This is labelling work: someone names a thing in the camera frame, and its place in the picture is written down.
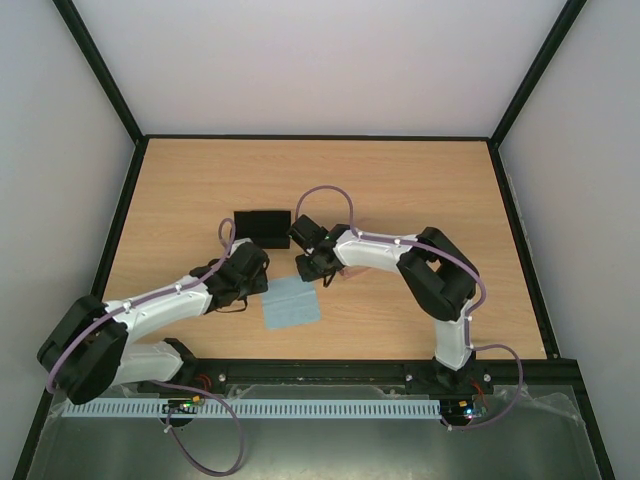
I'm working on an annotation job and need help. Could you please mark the pink sunglasses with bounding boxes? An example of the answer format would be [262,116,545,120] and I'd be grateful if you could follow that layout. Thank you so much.
[339,267,369,280]

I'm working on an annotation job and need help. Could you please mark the light blue cleaning cloth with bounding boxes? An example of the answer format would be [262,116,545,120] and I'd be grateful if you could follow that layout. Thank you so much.
[261,276,322,330]

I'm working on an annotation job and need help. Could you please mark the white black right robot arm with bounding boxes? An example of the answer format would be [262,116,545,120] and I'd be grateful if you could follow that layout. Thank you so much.
[289,217,486,394]

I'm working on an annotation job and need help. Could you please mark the light blue slotted cable duct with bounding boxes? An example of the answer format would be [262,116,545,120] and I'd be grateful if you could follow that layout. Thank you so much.
[61,398,441,420]

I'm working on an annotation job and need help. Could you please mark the black sunglasses case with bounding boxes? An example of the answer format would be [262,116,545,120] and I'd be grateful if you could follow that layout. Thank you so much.
[234,210,292,249]

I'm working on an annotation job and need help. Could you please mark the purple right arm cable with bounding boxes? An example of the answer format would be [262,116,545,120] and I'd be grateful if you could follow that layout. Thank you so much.
[295,185,524,432]

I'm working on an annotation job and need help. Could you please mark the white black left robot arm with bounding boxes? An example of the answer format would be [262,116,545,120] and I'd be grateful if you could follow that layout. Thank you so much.
[36,239,269,405]

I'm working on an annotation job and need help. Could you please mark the black aluminium frame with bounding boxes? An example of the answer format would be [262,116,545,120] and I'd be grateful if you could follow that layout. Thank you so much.
[12,0,617,480]

